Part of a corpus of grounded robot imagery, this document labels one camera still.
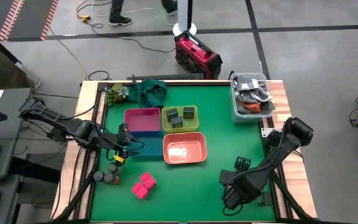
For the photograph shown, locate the clear plastic storage container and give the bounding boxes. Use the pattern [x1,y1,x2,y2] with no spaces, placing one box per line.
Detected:
[229,72,276,124]

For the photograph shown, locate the black orange striped floor mat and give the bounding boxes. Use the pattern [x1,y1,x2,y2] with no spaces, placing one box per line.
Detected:
[0,0,58,42]

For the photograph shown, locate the black coiled floor cable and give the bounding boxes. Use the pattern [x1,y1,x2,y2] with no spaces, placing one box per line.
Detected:
[88,70,111,82]

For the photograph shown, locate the red spice tin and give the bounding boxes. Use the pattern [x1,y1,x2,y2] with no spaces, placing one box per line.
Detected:
[139,172,157,190]

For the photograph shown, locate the orange cloth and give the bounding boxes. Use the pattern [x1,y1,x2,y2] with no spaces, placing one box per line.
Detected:
[246,101,262,113]

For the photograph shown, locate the pink plastic bin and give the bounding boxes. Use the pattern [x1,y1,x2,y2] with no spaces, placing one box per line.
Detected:
[124,107,162,133]

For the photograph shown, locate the dark green cloth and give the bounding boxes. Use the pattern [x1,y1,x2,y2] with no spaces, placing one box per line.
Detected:
[127,79,168,109]

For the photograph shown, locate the orange plastic bin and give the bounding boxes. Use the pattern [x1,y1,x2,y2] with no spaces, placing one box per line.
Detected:
[162,131,208,165]

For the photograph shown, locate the small succulent plant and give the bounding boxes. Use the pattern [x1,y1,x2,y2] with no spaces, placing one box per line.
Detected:
[103,83,130,106]

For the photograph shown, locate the blue plastic bin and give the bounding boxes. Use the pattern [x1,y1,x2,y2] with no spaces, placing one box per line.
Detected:
[125,130,164,162]

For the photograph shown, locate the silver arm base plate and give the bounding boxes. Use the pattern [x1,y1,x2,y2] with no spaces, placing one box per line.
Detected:
[261,126,291,147]

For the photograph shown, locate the person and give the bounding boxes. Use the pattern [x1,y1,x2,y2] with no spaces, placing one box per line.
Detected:
[108,0,179,27]
[0,43,42,91]

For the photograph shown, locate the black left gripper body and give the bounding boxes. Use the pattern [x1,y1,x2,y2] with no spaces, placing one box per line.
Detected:
[110,132,134,151]

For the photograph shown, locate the grey desk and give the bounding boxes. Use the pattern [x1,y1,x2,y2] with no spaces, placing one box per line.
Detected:
[0,88,33,224]

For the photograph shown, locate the grey white checked cloth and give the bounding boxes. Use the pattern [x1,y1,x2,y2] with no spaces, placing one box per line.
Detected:
[233,76,273,102]

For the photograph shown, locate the red and black toolbox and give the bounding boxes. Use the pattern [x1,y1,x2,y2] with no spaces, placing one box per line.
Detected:
[173,30,224,80]

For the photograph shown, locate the pink blocks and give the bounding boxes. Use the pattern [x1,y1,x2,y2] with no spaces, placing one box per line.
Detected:
[131,182,150,200]

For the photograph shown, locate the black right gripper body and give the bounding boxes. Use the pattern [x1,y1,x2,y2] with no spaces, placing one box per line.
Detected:
[218,169,240,189]

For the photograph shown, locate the white tower fan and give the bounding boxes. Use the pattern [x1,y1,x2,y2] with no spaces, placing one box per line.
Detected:
[172,0,198,37]

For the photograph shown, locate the yellow-green plastic bin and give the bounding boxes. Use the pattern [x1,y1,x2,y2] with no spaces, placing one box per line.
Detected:
[162,105,200,134]

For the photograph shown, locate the dark grey cloth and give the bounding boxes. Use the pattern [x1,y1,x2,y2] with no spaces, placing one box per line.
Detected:
[236,93,276,115]

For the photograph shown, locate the yellow extension cord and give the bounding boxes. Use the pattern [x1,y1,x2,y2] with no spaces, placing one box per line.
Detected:
[48,0,104,82]

